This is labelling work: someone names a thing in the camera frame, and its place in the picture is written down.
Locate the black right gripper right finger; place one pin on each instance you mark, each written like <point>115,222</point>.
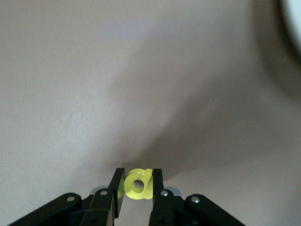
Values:
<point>158,181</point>

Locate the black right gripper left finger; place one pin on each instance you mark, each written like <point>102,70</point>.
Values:
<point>118,186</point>

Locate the yellow foam letter d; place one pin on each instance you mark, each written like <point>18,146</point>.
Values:
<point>131,191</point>

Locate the beige brown plate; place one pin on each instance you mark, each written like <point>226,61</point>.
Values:
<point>295,18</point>

